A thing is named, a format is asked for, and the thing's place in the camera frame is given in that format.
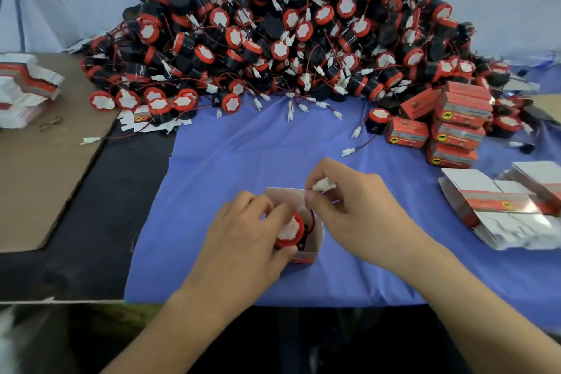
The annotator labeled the pile of black red buzzers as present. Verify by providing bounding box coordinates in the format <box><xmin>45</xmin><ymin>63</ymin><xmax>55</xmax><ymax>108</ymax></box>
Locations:
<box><xmin>81</xmin><ymin>0</ymin><xmax>545</xmax><ymax>134</ymax></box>

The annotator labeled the blue cloth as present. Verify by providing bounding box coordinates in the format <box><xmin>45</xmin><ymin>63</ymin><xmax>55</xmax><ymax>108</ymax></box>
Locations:
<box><xmin>124</xmin><ymin>67</ymin><xmax>561</xmax><ymax>331</ymax></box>

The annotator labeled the person's left hand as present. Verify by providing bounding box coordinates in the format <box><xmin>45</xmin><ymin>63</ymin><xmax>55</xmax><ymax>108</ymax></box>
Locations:
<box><xmin>188</xmin><ymin>191</ymin><xmax>301</xmax><ymax>309</ymax></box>

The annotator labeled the stack of paper boxes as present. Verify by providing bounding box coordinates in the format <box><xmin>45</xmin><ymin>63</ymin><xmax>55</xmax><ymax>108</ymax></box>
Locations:
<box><xmin>438</xmin><ymin>159</ymin><xmax>561</xmax><ymax>252</ymax></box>
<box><xmin>0</xmin><ymin>52</ymin><xmax>65</xmax><ymax>129</ymax></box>

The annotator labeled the brown cardboard sheet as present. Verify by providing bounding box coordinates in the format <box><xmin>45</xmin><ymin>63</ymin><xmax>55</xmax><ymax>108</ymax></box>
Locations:
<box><xmin>533</xmin><ymin>93</ymin><xmax>561</xmax><ymax>123</ymax></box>
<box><xmin>0</xmin><ymin>54</ymin><xmax>119</xmax><ymax>254</ymax></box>

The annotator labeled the orange white paper box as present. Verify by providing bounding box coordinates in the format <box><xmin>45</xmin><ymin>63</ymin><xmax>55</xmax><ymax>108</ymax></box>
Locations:
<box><xmin>435</xmin><ymin>95</ymin><xmax>494</xmax><ymax>127</ymax></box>
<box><xmin>426</xmin><ymin>141</ymin><xmax>479</xmax><ymax>169</ymax></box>
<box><xmin>400</xmin><ymin>84</ymin><xmax>442</xmax><ymax>120</ymax></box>
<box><xmin>263</xmin><ymin>187</ymin><xmax>325</xmax><ymax>265</ymax></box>
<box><xmin>442</xmin><ymin>80</ymin><xmax>494</xmax><ymax>106</ymax></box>
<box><xmin>431</xmin><ymin>119</ymin><xmax>486</xmax><ymax>150</ymax></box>
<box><xmin>386</xmin><ymin>115</ymin><xmax>431</xmax><ymax>148</ymax></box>

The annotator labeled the person's right hand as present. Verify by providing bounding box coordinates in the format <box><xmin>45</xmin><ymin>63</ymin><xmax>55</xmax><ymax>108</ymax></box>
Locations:
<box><xmin>304</xmin><ymin>157</ymin><xmax>432</xmax><ymax>276</ymax></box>

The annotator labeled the single red black buzzer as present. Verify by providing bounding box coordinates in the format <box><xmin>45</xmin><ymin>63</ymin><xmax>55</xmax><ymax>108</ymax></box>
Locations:
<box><xmin>274</xmin><ymin>178</ymin><xmax>337</xmax><ymax>252</ymax></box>
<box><xmin>340</xmin><ymin>106</ymin><xmax>394</xmax><ymax>157</ymax></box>

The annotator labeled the person's right forearm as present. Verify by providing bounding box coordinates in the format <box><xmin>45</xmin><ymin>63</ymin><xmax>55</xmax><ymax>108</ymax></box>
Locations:
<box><xmin>407</xmin><ymin>242</ymin><xmax>561</xmax><ymax>374</ymax></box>

